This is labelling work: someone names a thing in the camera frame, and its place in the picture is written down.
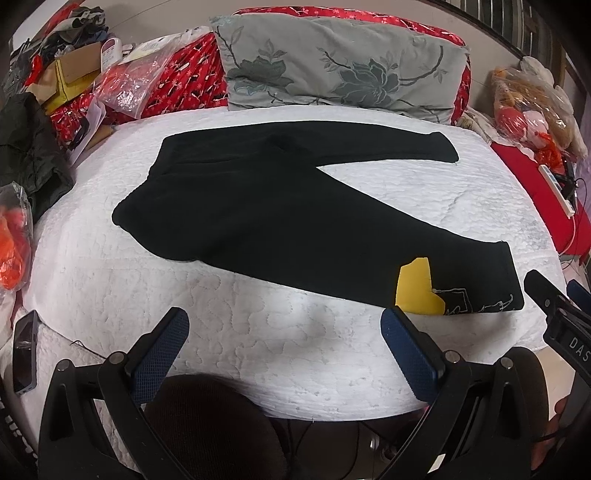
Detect clear plastic bag red contents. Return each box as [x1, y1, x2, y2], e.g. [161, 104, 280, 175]
[94, 35, 178, 119]

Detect black smartphone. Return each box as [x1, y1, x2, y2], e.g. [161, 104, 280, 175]
[12, 310, 40, 396]

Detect black jacket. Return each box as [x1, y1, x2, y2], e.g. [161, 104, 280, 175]
[0, 93, 74, 221]

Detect grey floral pillow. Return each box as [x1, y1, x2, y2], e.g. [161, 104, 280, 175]
[211, 6, 471, 125]

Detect cardboard box pile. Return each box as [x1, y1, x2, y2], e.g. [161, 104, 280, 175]
[28, 42, 101, 114]

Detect black pants with yellow patch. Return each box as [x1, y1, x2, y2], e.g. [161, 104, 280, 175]
[112, 121, 524, 315]

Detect red sheet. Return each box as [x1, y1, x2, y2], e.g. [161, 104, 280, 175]
[491, 142, 591, 256]

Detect bagged plush toys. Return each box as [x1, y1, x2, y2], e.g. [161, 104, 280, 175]
[491, 56, 589, 160]

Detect orange item in plastic bag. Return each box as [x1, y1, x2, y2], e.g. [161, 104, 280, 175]
[0, 182, 33, 292]

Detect pile of clothes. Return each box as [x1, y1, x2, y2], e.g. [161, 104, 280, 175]
[12, 1, 109, 60]

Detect black cable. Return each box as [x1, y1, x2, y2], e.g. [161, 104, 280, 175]
[68, 338, 110, 360]

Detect red patterned blanket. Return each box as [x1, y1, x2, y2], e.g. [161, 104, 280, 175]
[49, 6, 466, 144]

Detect white power strip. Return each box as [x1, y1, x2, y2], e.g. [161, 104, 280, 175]
[538, 165, 575, 219]

